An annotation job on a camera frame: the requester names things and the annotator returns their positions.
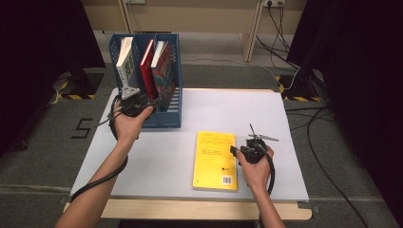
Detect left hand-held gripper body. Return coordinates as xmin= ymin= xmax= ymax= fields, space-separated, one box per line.
xmin=111 ymin=85 xmax=154 ymax=118

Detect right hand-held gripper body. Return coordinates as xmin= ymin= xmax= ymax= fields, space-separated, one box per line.
xmin=239 ymin=123 xmax=280 ymax=165

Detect blue plastic file rack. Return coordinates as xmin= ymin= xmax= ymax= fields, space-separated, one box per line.
xmin=108 ymin=32 xmax=183 ymax=129

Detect yellow book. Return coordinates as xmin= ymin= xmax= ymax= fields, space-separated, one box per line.
xmin=192 ymin=129 xmax=239 ymax=192

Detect dark teal illustrated book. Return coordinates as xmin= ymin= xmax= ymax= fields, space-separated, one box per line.
xmin=149 ymin=40 xmax=177 ymax=114

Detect red illustrated book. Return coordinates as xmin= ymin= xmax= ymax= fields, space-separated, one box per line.
xmin=139 ymin=38 xmax=161 ymax=103

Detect white book with picture grid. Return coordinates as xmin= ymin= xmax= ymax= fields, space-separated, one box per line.
xmin=115 ymin=36 xmax=138 ymax=92

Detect person's right hand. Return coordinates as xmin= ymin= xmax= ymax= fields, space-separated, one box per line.
xmin=235 ymin=144 xmax=276 ymax=193

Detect person's left hand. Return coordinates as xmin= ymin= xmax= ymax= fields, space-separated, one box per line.
xmin=111 ymin=99 xmax=155 ymax=145

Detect white table board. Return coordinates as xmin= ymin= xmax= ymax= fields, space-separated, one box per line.
xmin=69 ymin=88 xmax=310 ymax=203

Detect stand base with hazard tape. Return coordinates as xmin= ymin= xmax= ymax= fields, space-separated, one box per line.
xmin=51 ymin=70 xmax=106 ymax=101
xmin=274 ymin=70 xmax=328 ymax=104

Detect beige wooden furniture leg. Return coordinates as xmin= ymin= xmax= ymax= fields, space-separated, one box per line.
xmin=117 ymin=0 xmax=135 ymax=34
xmin=240 ymin=0 xmax=266 ymax=64

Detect wooden table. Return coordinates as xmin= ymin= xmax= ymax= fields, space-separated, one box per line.
xmin=63 ymin=87 xmax=314 ymax=222

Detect black curtain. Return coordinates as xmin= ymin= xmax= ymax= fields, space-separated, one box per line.
xmin=0 ymin=0 xmax=107 ymax=157
xmin=285 ymin=0 xmax=403 ymax=220

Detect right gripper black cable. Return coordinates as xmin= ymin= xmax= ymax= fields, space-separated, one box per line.
xmin=258 ymin=146 xmax=277 ymax=228

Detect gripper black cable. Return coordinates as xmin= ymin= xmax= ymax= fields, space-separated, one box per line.
xmin=258 ymin=146 xmax=277 ymax=228
xmin=69 ymin=94 xmax=129 ymax=204

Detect long black floor cable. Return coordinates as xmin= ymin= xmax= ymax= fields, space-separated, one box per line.
xmin=304 ymin=105 xmax=371 ymax=228

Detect white floor cable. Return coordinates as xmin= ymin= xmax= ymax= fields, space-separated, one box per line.
xmin=182 ymin=56 xmax=300 ymax=91

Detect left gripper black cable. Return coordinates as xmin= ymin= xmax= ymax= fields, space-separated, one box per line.
xmin=69 ymin=94 xmax=129 ymax=204

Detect black cables from socket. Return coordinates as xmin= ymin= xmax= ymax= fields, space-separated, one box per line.
xmin=255 ymin=2 xmax=301 ymax=71

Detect white wall socket with plugs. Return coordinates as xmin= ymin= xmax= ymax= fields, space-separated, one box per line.
xmin=262 ymin=0 xmax=286 ymax=9

